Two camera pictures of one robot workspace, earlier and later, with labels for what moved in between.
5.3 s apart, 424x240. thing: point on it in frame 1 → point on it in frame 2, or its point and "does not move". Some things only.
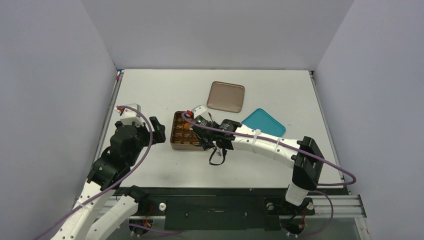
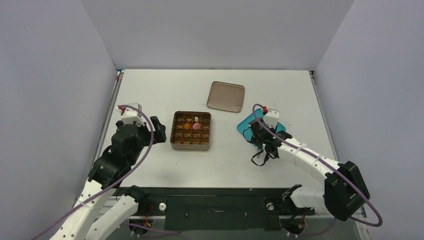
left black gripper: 158,136 does not move
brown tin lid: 226,96 does not move
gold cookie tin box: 181,139 does not move
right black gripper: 197,129 → 262,143
